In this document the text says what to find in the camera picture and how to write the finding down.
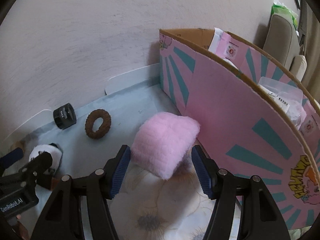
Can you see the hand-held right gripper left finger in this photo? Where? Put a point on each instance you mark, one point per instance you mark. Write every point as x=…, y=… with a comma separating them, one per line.
x=120, y=172

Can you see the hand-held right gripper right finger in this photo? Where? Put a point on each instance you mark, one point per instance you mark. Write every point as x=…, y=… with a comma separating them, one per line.
x=202, y=173

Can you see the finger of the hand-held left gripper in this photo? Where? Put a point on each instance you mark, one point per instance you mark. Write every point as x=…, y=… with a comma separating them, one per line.
x=11, y=158
x=38, y=165

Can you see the spotted panda plush toy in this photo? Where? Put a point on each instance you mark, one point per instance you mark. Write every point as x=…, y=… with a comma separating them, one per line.
x=53, y=152

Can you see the pink plush toy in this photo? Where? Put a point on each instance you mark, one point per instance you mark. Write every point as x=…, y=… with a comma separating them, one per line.
x=162, y=145

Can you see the pink cardboard box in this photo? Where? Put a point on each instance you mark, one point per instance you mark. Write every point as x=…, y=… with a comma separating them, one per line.
x=237, y=130

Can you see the blue floral tablecloth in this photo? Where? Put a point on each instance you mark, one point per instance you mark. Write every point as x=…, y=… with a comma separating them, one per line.
x=140, y=205

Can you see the black cylinder cap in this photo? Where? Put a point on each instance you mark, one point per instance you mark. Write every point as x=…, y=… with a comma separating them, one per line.
x=64, y=116

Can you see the clear plastic packet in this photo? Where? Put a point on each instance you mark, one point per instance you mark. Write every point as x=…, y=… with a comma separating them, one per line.
x=281, y=92

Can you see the pink paper flap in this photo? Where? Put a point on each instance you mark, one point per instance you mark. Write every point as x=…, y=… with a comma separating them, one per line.
x=221, y=43

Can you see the beige chair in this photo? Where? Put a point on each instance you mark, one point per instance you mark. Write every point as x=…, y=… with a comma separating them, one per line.
x=283, y=40

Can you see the green packet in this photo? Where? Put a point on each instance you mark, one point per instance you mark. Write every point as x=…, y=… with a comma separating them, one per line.
x=283, y=11

